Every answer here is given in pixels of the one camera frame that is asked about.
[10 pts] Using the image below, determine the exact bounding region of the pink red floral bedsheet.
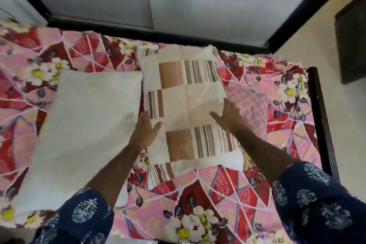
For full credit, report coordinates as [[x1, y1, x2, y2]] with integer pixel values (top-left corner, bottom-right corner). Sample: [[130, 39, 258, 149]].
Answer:
[[0, 18, 324, 244]]

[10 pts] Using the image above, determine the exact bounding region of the person's left forearm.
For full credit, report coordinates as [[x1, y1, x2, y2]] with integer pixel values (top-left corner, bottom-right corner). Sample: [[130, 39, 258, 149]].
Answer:
[[85, 143, 142, 210]]

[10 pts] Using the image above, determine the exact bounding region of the plain white pillow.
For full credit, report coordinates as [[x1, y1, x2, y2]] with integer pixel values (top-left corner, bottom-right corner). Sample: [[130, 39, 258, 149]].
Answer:
[[13, 69, 143, 219]]

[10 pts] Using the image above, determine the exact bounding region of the person's right forearm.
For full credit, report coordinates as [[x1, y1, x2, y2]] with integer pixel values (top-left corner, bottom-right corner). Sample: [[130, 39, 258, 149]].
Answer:
[[232, 127, 299, 188]]

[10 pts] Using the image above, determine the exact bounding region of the person's right hand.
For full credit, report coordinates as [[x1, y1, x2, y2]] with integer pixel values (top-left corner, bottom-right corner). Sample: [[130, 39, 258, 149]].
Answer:
[[209, 98, 250, 136]]

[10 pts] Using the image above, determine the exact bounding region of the dark cabinet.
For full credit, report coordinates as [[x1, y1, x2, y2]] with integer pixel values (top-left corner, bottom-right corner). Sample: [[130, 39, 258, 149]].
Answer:
[[334, 0, 366, 85]]

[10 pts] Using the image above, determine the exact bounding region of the cream brown patchwork striped pillow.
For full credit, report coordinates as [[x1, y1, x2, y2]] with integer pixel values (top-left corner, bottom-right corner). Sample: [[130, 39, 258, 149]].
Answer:
[[136, 44, 247, 192]]

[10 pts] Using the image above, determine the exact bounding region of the person's left hand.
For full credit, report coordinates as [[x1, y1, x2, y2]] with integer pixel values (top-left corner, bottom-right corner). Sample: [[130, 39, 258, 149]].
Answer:
[[129, 110, 163, 150]]

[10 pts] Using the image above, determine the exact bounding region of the navy floral print shirt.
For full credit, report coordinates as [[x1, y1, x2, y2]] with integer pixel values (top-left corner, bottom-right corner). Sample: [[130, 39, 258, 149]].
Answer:
[[29, 161, 366, 244]]

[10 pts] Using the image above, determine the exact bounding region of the black wooden bed frame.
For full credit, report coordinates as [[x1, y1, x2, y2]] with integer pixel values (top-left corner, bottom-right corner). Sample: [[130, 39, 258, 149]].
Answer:
[[0, 0, 361, 185]]

